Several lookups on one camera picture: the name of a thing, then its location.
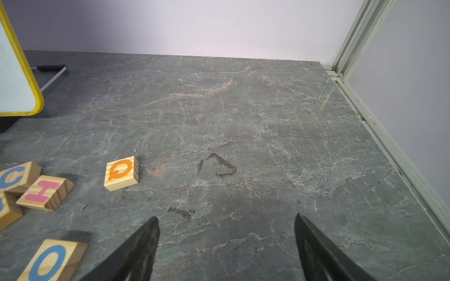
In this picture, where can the yellow framed whiteboard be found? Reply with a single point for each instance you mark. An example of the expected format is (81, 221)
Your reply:
(20, 93)

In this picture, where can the wooden block partly seen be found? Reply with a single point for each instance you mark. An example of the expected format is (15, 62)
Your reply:
(10, 211)

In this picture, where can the wooden block pink H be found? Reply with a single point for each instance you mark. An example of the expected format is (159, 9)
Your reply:
(46, 193)

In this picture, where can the wooden block orange Q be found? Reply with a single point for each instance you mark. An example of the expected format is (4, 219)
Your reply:
(122, 173)

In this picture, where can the wooden block blue O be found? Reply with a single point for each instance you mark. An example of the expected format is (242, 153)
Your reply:
(55, 260)

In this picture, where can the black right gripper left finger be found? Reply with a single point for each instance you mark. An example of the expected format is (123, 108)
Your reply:
(133, 260)

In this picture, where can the wooden block blue C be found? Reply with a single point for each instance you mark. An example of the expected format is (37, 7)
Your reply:
(18, 179)

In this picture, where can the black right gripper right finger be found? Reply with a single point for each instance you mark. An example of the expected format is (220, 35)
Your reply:
(320, 258)

